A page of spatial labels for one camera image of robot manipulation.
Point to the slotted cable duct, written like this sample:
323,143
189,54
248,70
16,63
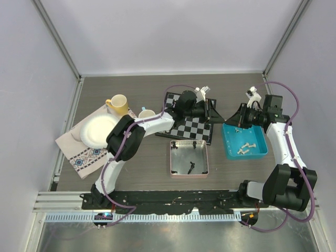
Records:
133,218

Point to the black white chess board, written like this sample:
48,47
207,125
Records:
190,129

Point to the pink metal tin tray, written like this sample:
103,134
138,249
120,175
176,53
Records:
182,152

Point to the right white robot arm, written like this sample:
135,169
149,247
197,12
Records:
290,182

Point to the aluminium frame rail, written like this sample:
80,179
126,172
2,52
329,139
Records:
56,36

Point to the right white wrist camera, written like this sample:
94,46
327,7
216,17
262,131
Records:
253,96

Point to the patterned cloth placemat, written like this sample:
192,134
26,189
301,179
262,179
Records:
83,159

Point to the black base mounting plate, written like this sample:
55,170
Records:
183,202

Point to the black chess piece in tin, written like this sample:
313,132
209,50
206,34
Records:
191,167

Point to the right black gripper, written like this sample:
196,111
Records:
239,119

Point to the blue plastic tray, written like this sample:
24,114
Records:
233,142

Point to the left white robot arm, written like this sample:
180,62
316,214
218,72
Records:
124,140

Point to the light blue mug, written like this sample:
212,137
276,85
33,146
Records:
146,113

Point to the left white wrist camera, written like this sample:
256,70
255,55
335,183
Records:
201,93

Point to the yellow mug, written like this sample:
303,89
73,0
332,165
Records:
119,104

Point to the white paper plate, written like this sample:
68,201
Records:
95,131

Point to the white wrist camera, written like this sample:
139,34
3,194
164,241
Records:
201,93
253,96

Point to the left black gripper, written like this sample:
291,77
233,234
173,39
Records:
215,118

